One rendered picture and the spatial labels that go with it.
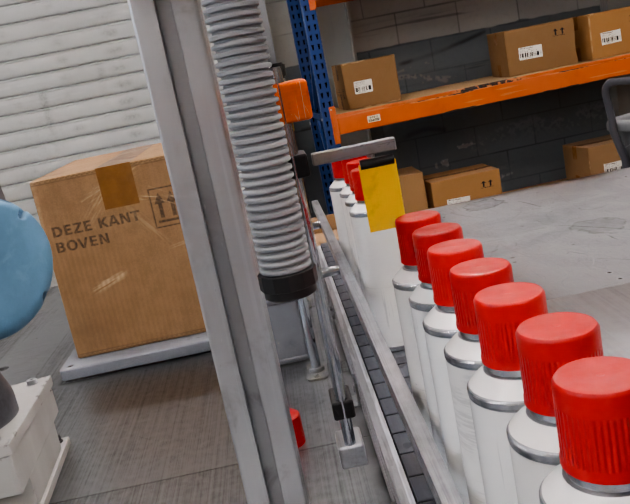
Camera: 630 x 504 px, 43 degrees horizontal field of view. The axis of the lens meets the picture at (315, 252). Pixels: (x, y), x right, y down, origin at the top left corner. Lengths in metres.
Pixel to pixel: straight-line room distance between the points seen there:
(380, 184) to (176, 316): 0.63
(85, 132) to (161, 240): 3.86
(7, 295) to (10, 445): 0.17
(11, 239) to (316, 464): 0.35
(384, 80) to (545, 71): 0.88
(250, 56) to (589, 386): 0.26
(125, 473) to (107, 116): 4.20
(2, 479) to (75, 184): 0.50
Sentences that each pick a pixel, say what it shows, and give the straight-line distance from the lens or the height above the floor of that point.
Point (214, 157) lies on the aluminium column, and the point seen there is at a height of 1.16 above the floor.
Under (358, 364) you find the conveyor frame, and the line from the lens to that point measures 0.89.
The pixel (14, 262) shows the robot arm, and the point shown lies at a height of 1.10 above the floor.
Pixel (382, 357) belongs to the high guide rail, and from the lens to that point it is 0.67.
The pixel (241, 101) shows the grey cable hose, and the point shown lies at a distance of 0.45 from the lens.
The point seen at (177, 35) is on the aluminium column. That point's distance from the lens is 0.57.
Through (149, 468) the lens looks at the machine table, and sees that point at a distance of 0.89.
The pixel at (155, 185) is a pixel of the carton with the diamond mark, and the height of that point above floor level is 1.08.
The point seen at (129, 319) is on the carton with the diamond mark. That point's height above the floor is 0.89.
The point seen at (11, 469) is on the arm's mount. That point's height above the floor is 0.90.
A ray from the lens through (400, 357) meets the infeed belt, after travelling 0.88.
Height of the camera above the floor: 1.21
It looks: 13 degrees down
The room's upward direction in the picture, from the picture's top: 11 degrees counter-clockwise
